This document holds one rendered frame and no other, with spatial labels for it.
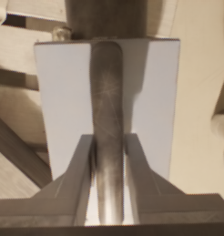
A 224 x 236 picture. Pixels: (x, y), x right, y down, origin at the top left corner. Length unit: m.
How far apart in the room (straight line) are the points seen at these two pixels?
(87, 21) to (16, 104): 0.36
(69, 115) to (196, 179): 0.67
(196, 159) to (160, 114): 0.56
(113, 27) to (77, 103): 0.08
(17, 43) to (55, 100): 0.32
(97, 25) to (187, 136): 0.55
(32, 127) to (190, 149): 0.55
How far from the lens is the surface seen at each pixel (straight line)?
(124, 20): 0.20
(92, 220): 0.34
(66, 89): 0.18
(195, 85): 0.64
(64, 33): 0.19
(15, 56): 0.49
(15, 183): 0.50
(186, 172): 0.75
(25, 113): 0.51
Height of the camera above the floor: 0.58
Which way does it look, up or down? 73 degrees down
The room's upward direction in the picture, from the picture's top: 179 degrees clockwise
